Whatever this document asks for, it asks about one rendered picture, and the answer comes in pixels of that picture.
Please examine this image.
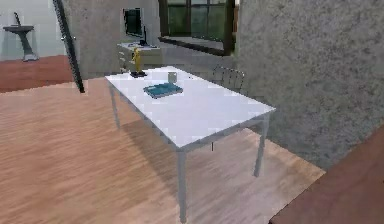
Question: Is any grey pedestal sink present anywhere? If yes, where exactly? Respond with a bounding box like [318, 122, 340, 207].
[2, 12, 40, 62]

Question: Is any black television set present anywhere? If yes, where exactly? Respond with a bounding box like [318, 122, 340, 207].
[122, 7, 145, 39]

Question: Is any yellow statuette on black base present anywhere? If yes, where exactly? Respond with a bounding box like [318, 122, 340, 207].
[129, 47, 148, 79]

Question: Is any dark framed window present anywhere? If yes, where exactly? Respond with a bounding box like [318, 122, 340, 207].
[157, 0, 237, 57]

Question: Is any black wire chair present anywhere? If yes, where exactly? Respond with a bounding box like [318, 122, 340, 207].
[210, 65, 246, 152]

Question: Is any white table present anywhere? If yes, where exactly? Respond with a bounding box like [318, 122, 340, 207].
[104, 66, 277, 224]

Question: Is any reddish brown wooden furniture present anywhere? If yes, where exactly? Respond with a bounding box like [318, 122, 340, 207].
[268, 125, 384, 224]

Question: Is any teal book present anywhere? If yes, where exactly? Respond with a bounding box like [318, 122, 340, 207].
[143, 82, 184, 100]

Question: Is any white chest of drawers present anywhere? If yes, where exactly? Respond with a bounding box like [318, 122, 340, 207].
[116, 42, 164, 74]

